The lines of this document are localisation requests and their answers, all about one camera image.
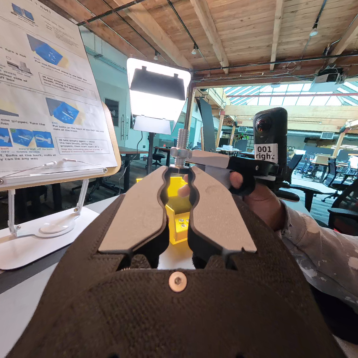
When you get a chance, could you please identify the person's right forearm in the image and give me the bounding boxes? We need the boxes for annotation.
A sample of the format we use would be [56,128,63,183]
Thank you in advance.
[277,201,358,311]

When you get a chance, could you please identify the ceiling projector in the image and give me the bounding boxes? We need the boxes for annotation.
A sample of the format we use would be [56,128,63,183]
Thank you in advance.
[309,67,346,93]

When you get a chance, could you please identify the wooden desk black legs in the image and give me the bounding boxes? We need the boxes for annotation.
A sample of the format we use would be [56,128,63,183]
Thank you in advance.
[154,145,180,168]
[119,147,149,194]

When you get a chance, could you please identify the person's right hand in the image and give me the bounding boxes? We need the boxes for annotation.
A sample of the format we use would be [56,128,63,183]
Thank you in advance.
[178,171,286,232]

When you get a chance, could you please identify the white stand rod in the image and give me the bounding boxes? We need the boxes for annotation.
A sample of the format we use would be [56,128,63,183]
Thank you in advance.
[8,189,21,234]
[74,179,90,215]

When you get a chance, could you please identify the dark tilted display board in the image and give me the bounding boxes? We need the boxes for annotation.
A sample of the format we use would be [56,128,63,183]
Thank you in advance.
[196,96,217,152]

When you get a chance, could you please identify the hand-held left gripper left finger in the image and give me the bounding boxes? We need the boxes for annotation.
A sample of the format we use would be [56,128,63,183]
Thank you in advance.
[98,166,170,254]

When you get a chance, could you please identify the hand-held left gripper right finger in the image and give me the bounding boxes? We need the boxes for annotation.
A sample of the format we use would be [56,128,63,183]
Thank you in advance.
[187,166,258,254]

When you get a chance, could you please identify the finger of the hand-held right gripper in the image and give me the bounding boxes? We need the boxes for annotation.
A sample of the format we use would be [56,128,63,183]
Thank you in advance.
[185,150,233,189]

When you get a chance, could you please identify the black mesh office chair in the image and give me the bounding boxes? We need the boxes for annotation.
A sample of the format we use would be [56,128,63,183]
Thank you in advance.
[327,182,358,233]

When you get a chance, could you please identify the black wall sign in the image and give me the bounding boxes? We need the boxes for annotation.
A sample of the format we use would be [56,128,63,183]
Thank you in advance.
[104,98,120,127]

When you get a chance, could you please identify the printed instruction poster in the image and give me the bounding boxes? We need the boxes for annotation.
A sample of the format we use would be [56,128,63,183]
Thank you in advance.
[0,0,118,178]

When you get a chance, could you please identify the bright studio light panel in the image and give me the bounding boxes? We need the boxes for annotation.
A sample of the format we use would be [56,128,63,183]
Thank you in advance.
[126,57,192,174]

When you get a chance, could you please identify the white stand base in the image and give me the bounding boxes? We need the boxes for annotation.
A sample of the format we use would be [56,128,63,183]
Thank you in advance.
[0,207,100,271]

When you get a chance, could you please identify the yellow plastic bin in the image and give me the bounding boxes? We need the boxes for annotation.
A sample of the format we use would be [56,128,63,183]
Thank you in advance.
[136,176,194,245]

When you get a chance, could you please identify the silver hex bolt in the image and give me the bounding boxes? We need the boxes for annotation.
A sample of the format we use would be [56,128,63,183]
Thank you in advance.
[169,129,193,172]

